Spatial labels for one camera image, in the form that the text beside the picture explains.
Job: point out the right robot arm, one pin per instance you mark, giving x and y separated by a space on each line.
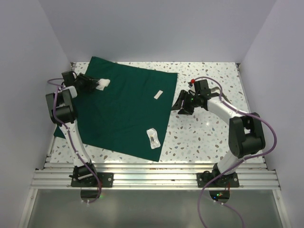
245 131

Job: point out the aluminium mounting rail frame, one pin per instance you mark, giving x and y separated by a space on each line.
162 194

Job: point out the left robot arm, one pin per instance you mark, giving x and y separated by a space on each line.
63 113

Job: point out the small white paper packet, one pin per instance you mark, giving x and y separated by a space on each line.
159 93

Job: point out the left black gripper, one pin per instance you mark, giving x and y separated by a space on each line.
90 84

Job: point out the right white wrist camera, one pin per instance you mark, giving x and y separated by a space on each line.
191 85

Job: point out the metal instrument tray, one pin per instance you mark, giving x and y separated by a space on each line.
216 91

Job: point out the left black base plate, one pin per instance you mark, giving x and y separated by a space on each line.
106 179

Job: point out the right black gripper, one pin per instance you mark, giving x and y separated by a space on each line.
185 110

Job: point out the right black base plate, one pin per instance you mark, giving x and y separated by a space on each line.
224 181

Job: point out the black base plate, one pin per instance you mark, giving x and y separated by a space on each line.
224 181
106 179

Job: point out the clear plastic blister pack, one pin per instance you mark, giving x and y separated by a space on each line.
153 138

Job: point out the green surgical cloth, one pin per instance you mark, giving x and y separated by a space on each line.
118 117

